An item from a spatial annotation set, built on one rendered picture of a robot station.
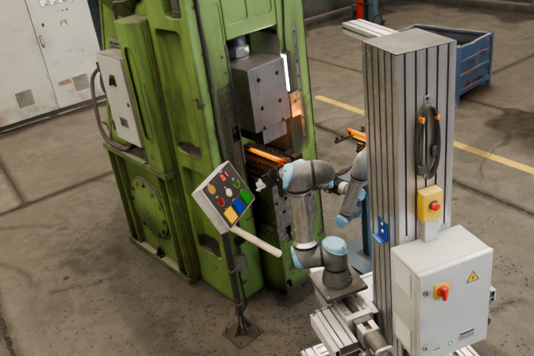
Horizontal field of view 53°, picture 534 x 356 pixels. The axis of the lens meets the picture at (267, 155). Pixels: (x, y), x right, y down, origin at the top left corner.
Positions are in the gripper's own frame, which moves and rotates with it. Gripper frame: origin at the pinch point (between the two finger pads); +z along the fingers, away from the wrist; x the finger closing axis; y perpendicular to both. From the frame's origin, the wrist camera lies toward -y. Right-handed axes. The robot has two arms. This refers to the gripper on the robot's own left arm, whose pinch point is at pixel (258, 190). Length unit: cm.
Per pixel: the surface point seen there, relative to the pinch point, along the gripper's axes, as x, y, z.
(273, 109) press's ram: -45, 29, -11
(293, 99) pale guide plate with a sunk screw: -76, 24, -9
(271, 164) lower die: -42.4, -0.6, 12.3
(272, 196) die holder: -29.9, -16.4, 17.3
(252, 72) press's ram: -34, 56, -20
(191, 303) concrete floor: -5, -56, 114
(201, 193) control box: 27.1, 20.3, 11.6
